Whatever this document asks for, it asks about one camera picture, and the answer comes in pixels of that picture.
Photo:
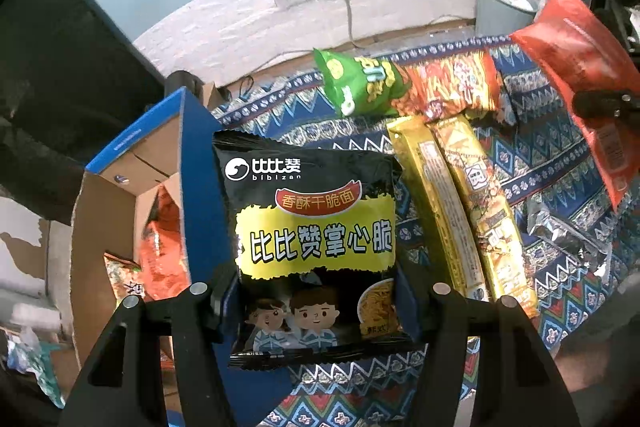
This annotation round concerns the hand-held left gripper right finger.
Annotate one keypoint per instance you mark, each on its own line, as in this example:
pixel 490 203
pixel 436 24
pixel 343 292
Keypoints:
pixel 417 317

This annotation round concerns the black noodle snack packet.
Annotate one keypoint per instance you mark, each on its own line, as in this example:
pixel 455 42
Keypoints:
pixel 310 207

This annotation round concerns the silver foil packet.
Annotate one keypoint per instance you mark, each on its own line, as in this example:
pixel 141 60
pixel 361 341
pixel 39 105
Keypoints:
pixel 560 232

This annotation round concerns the red snack packet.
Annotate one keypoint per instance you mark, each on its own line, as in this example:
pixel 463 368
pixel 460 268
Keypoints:
pixel 575 52

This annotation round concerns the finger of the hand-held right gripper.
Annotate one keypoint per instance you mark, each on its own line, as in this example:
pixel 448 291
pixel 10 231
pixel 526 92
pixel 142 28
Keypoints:
pixel 600 103

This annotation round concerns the teal plastic bag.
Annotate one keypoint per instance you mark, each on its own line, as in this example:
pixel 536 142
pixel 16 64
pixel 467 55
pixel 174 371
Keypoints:
pixel 37 367

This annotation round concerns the dark cabinet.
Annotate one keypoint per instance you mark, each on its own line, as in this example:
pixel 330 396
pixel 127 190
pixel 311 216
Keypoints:
pixel 60 82

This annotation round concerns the green snack packet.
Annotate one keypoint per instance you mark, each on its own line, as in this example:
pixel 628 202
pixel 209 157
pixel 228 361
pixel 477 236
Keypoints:
pixel 345 82

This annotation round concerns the printed gold long packet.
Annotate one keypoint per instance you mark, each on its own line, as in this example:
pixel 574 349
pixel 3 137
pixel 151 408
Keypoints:
pixel 480 187

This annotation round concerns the black camera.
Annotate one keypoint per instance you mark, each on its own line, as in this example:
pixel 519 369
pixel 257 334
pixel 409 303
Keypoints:
pixel 182 84

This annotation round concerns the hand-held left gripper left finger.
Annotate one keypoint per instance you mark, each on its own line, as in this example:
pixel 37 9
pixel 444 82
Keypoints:
pixel 221 313

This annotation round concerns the orange striped snack packet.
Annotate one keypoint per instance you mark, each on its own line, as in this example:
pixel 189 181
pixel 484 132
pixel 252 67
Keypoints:
pixel 450 82

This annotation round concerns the blue cardboard box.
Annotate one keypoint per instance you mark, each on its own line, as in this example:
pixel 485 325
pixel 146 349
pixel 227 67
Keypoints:
pixel 200 187

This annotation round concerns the plain gold long packet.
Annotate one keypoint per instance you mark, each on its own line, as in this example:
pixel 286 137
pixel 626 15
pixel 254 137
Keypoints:
pixel 435 197

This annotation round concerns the yellow printed snack packet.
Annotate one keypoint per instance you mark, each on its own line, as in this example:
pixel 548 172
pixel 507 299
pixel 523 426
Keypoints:
pixel 122 277

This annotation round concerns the patterned blue cloth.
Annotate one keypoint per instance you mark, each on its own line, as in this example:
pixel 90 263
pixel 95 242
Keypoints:
pixel 550 147

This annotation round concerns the grey trash bin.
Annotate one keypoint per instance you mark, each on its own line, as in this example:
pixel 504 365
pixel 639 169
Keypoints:
pixel 495 12

